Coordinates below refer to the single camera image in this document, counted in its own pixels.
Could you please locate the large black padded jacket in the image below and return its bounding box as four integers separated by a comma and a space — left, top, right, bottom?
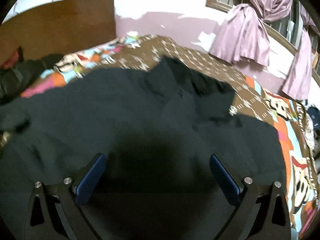
1, 57, 286, 239

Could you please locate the black and red clothes pile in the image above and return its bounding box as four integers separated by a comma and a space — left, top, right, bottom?
1, 47, 63, 105

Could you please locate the colourful cartoon patterned bedsheet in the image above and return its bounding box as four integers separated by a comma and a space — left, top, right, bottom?
0, 34, 318, 240

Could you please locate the purple curtain panel at right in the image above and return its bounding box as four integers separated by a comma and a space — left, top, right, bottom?
282, 5, 319, 100

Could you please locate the knotted purple satin curtain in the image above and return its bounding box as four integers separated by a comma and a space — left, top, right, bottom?
209, 0, 294, 67

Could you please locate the brown wooden headboard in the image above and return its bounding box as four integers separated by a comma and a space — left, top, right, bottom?
1, 0, 116, 63

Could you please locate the wooden framed barred window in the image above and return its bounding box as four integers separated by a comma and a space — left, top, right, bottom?
205, 0, 320, 86

